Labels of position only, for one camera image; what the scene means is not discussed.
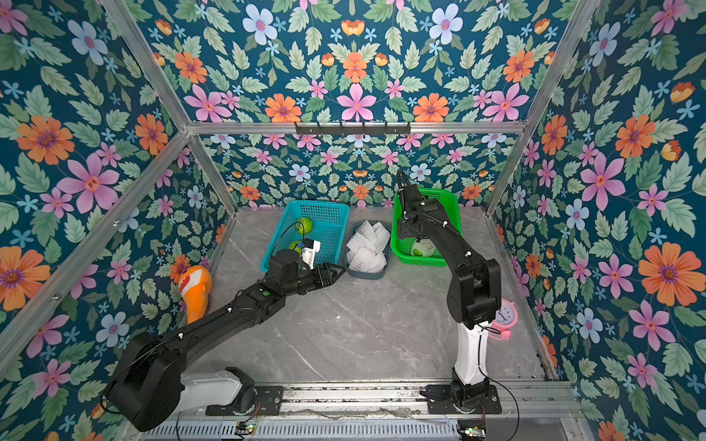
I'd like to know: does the orange clownfish plush toy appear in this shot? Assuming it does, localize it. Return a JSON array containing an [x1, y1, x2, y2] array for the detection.
[[178, 266, 213, 325]]

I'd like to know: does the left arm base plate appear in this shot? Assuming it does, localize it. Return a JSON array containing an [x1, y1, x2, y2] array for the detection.
[[206, 385, 284, 417]]

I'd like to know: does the white foam net sleeve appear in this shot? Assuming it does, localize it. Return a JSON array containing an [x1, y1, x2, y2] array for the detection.
[[410, 238, 437, 257]]

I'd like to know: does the black hook rail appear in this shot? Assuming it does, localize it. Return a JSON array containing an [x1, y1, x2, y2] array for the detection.
[[294, 122, 412, 136]]

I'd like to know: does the green plastic basket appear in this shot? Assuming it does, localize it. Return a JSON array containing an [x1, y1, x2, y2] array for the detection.
[[390, 187, 463, 268]]

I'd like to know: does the white foam net back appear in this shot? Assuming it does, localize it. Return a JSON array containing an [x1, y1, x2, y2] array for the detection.
[[347, 220, 391, 254]]

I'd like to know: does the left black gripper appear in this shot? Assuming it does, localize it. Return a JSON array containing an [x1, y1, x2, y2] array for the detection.
[[279, 263, 346, 300]]

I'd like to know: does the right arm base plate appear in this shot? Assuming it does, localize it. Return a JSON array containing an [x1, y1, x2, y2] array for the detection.
[[419, 382, 502, 415]]

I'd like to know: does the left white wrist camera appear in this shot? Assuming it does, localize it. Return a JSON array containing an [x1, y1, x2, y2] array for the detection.
[[301, 239, 321, 269]]

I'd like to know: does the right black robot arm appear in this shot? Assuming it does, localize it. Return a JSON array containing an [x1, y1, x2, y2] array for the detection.
[[396, 183, 502, 411]]

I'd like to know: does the grey foam net tray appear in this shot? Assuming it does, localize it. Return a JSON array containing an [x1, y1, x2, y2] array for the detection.
[[343, 220, 391, 280]]

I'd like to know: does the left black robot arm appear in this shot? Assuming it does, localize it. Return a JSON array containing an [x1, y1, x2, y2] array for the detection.
[[103, 249, 346, 432]]

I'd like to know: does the teal plastic basket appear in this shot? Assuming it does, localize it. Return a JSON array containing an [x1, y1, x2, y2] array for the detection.
[[260, 200, 350, 272]]

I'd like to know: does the pink alarm clock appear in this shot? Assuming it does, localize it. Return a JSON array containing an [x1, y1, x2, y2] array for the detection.
[[488, 298, 518, 341]]

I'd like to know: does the green custard apple back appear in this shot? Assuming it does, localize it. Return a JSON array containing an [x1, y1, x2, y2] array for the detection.
[[294, 217, 314, 236]]

